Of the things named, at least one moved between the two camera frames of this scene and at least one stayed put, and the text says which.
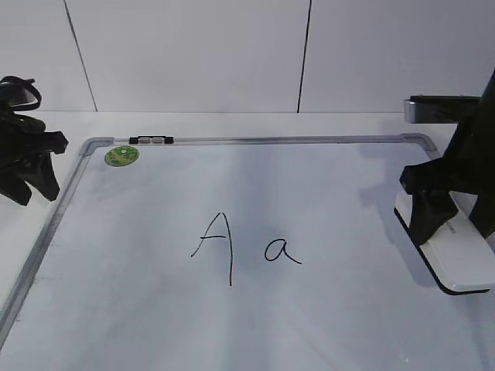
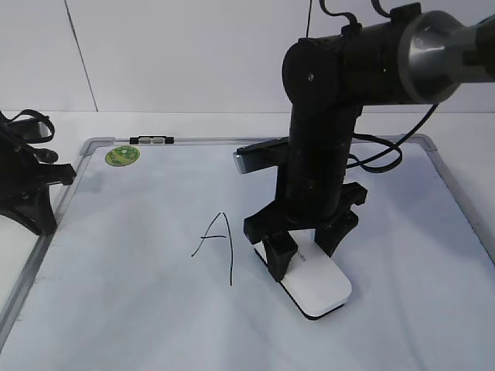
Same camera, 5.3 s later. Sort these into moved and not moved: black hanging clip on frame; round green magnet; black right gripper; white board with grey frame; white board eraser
Moved: white board eraser; black right gripper
Not moved: round green magnet; white board with grey frame; black hanging clip on frame
